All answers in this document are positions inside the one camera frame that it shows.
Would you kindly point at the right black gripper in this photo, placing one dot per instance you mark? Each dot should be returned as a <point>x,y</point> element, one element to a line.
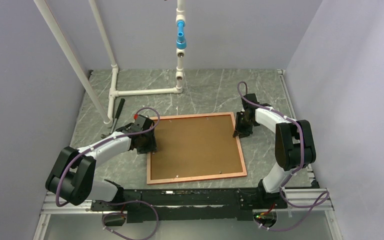
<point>243,133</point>

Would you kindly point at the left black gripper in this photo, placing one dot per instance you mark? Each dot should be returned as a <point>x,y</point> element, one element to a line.
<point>151,147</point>

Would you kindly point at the brown backing board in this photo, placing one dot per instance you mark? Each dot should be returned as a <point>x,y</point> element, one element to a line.
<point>195,145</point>

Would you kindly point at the orange wooden picture frame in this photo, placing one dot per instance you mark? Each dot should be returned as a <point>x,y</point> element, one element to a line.
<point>195,179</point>

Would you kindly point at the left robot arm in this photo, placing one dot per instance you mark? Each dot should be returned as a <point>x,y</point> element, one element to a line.
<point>72,177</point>

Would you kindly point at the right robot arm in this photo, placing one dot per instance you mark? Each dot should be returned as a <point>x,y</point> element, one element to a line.
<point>294,144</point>

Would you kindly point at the white PVC pipe stand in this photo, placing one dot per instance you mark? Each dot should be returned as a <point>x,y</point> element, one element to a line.
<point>107,115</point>

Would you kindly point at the blue pipe fitting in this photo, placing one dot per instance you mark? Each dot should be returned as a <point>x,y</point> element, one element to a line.
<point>181,42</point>

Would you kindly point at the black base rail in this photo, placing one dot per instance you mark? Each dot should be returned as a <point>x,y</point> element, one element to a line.
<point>241,204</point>

